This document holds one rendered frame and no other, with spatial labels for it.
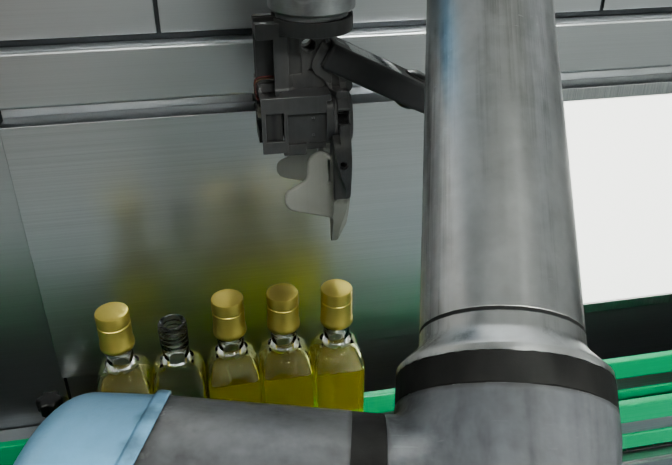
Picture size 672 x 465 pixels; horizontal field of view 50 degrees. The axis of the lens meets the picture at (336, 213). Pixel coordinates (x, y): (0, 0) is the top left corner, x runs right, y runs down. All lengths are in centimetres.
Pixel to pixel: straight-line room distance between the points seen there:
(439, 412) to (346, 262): 62
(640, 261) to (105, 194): 71
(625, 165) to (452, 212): 66
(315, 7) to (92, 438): 41
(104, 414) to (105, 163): 54
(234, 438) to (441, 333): 10
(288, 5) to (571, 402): 41
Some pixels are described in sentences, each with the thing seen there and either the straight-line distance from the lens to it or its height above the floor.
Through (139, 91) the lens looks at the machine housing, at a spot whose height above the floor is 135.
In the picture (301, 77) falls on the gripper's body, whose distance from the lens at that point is 64.
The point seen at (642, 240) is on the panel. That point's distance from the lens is 106.
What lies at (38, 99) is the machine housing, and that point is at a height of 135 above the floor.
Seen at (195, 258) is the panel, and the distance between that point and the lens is 87.
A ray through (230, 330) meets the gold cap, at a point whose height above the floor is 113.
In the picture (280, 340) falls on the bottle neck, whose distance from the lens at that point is 78.
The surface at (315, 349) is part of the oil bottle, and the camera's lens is 81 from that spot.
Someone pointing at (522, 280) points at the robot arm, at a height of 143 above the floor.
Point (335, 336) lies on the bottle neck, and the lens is 79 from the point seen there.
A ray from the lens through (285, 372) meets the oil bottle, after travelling 80.
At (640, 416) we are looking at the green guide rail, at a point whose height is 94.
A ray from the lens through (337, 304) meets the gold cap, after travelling 76.
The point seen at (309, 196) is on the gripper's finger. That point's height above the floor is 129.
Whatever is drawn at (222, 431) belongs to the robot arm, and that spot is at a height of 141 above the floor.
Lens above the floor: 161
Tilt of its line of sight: 30 degrees down
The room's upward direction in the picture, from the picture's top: straight up
